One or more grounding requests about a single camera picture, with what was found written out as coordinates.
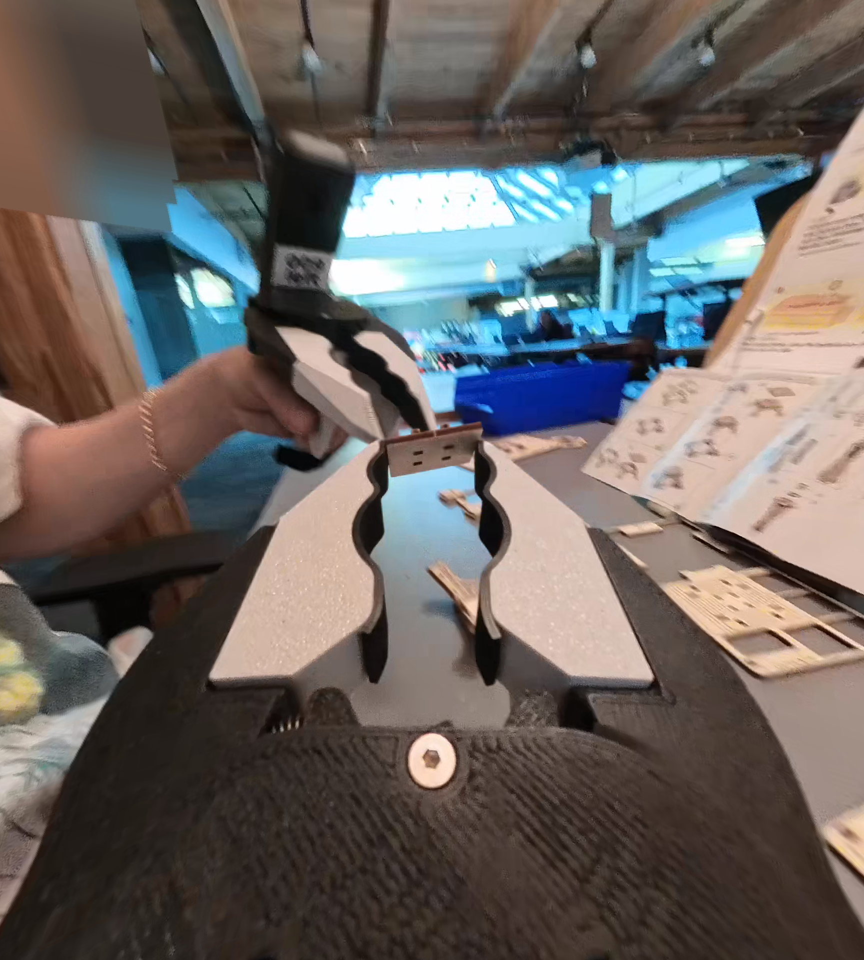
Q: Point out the open instruction booklet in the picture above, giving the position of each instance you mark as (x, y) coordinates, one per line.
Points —
(777, 465)

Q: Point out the printed instruction poster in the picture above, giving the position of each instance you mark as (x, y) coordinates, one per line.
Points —
(852, 225)

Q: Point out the blue storage bin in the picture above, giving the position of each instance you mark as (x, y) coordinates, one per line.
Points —
(544, 397)

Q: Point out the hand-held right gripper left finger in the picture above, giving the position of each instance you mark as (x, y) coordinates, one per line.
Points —
(304, 585)

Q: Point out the person's printed clothing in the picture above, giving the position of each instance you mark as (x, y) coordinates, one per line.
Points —
(11, 675)

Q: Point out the black office chair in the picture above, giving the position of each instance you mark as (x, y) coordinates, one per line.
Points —
(139, 559)

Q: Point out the ceiling spotlight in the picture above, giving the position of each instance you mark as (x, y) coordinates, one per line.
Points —
(705, 51)
(310, 58)
(588, 54)

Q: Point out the ornate flat wooden piece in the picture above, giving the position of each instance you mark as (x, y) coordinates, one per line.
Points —
(458, 589)

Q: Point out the person's left forearm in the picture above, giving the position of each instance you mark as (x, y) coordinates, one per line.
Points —
(86, 465)

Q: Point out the small flat wooden piece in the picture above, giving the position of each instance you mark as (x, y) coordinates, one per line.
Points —
(458, 499)
(638, 529)

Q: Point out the small slotted wooden plate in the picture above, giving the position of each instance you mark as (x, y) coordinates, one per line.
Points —
(432, 442)

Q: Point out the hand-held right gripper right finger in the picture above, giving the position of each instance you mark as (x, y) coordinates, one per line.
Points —
(559, 592)

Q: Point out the brown backing board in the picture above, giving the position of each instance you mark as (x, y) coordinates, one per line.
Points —
(739, 315)

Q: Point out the person's left hand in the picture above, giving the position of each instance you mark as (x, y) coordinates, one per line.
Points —
(244, 397)

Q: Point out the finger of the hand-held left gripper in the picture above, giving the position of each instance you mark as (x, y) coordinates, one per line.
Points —
(327, 390)
(402, 375)

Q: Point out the wooden sheet with ornate cutouts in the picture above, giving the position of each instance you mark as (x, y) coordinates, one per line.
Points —
(537, 446)

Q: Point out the wooden sheet with grid part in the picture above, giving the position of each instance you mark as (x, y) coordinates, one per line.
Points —
(702, 592)

